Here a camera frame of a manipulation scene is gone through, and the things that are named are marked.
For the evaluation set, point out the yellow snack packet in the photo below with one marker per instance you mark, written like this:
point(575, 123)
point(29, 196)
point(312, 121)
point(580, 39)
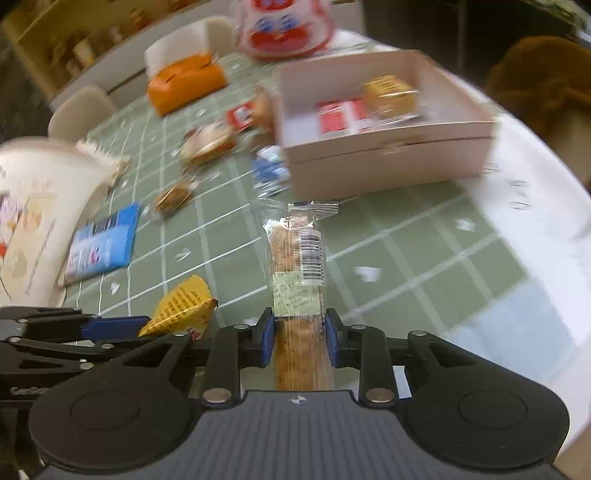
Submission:
point(180, 304)

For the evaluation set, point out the green checked tablecloth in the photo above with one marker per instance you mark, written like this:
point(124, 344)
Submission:
point(392, 240)

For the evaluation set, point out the small red white packet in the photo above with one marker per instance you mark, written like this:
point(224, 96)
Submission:
point(242, 116)

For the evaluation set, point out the wooden wall shelf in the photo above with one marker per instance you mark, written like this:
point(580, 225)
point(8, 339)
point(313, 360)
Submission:
point(69, 41)

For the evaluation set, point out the cream tote bag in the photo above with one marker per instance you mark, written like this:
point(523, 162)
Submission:
point(37, 207)

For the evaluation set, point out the rabbit face bag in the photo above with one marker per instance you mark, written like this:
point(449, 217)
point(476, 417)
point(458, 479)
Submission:
point(286, 27)

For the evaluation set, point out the small blue white packet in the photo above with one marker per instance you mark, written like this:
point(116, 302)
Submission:
point(270, 170)

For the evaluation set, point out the blue snack packet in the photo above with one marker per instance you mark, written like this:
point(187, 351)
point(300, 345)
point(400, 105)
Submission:
point(101, 244)

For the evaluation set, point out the white chair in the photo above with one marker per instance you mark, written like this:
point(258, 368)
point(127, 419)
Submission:
point(81, 110)
point(184, 41)

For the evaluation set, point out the orange pastry packet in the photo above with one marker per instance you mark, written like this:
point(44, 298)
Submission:
point(207, 143)

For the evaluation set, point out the brown pastry clear packet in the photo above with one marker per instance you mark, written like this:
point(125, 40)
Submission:
point(264, 108)

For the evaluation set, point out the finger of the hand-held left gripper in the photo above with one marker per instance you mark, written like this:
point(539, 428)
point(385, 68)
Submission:
point(55, 353)
point(115, 326)

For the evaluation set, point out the pink cardboard box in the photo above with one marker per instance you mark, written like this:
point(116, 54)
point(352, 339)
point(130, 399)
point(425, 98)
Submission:
point(383, 161)

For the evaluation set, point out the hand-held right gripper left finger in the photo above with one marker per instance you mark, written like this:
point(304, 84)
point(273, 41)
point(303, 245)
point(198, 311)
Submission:
point(267, 339)

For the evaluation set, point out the orange tissue box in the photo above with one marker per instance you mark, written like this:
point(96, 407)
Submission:
point(184, 85)

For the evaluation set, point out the red white cracker packet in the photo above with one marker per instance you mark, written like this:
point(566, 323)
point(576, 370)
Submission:
point(344, 117)

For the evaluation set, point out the long biscuit packet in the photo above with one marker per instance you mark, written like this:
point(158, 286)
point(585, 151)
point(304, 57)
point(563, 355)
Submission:
point(295, 277)

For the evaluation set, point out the bread bun packet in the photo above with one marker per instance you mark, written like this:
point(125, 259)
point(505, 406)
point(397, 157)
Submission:
point(388, 94)

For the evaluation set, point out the clear brown cake packet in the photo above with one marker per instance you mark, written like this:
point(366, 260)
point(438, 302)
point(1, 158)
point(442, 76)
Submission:
point(174, 197)

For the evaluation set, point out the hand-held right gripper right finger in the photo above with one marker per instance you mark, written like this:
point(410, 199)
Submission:
point(330, 339)

